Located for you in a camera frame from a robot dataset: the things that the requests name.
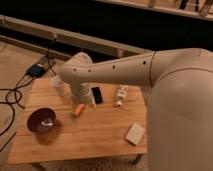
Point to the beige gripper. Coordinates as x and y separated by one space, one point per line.
81 93

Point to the dark purple ceramic bowl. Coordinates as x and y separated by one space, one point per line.
41 120

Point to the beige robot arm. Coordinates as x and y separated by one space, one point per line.
180 106

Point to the black smartphone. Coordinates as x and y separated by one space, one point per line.
97 95

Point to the translucent plastic cup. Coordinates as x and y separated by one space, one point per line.
59 85

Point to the white tube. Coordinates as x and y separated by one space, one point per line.
121 94

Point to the wooden low table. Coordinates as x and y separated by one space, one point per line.
97 132

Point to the black power adapter left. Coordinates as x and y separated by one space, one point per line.
35 71

